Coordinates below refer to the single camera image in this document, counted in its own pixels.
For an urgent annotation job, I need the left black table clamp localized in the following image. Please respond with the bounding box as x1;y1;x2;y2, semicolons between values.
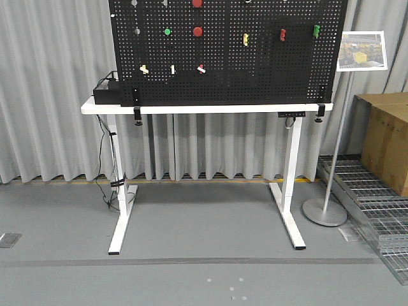
132;87;143;126

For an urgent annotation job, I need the black table clamp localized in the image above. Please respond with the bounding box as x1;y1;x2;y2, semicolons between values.
314;85;326;123
132;87;143;126

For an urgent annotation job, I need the desk height control panel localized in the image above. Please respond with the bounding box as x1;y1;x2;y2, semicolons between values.
278;112;305;118

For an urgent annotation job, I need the white height-adjustable desk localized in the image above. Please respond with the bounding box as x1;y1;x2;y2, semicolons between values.
80;96;333;255

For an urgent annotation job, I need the black perforated pegboard panel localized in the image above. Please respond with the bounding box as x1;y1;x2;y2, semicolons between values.
109;1;347;106

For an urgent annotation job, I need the black power supply box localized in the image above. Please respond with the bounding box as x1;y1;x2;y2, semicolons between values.
93;71;121;105

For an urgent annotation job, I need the red round button lower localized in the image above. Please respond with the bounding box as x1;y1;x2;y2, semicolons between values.
193;27;203;37

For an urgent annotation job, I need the red round button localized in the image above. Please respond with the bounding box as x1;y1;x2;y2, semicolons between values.
192;0;203;8
193;27;203;37

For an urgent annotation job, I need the right black table clamp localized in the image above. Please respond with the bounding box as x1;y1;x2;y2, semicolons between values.
314;85;326;123

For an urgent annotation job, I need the metal sign stand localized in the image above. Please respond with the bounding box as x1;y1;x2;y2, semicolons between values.
302;71;354;227

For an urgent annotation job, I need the red round button upper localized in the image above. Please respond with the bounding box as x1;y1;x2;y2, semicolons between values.
192;0;203;8

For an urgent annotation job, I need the brown cardboard box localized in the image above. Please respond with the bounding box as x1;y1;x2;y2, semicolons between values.
356;92;407;196

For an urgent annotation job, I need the metal grating stack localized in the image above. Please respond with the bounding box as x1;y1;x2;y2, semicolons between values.
331;156;407;286

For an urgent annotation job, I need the framed photo sign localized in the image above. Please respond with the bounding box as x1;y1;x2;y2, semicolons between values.
337;31;388;72

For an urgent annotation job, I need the red white rotary switch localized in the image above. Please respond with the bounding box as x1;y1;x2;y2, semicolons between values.
197;64;206;74

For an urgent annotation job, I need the yellow rotary switch lower left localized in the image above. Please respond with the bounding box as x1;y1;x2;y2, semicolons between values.
140;65;149;74

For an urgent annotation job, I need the black power cable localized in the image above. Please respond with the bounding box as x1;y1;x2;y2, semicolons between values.
95;114;135;212

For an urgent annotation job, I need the yellow toggle switch right group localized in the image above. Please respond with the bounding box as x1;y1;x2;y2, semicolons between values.
243;33;249;47

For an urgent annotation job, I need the red toggle switch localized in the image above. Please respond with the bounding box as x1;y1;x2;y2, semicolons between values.
280;29;286;41

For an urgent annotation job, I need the green toggle switch right group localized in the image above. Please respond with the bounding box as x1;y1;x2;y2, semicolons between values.
312;24;321;38

